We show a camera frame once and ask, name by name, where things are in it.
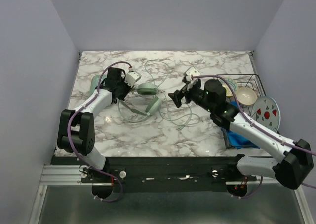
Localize mint green wired headphones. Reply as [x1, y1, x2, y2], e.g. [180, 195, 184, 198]
[118, 59, 201, 131]

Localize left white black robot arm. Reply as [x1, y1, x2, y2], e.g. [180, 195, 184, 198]
[57, 67, 132, 182]

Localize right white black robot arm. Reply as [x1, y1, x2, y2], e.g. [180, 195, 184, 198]
[168, 75, 316, 190]

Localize mint green rectangular tray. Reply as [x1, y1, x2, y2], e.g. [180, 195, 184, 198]
[89, 74, 107, 98]

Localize patterned yellow centre bowl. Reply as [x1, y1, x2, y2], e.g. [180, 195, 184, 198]
[219, 77, 239, 97]

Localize cream plain bowl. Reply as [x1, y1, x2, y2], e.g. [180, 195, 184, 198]
[236, 87, 258, 106]

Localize blue cloth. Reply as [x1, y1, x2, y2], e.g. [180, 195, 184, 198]
[220, 101, 261, 149]

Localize blue plate with red fruit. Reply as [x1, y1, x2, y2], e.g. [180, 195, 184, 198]
[251, 96, 281, 132]

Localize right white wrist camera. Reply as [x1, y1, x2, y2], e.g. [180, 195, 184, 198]
[184, 66, 200, 81]

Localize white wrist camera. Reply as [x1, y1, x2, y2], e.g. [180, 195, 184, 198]
[184, 66, 200, 81]
[124, 71, 141, 87]

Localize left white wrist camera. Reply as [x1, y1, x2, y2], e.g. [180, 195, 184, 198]
[124, 71, 141, 87]

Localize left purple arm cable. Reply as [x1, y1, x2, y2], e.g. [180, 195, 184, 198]
[68, 61, 134, 203]

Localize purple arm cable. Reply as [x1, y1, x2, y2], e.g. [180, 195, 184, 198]
[68, 61, 134, 203]
[190, 75, 316, 200]

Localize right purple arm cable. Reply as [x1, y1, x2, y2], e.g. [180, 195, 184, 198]
[190, 75, 316, 200]

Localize black wire dish rack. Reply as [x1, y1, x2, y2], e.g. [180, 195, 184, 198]
[219, 74, 266, 149]

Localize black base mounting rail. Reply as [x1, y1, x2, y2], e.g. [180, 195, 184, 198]
[51, 156, 257, 194]

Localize aluminium extrusion frame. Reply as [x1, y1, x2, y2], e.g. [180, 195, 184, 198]
[27, 164, 84, 224]

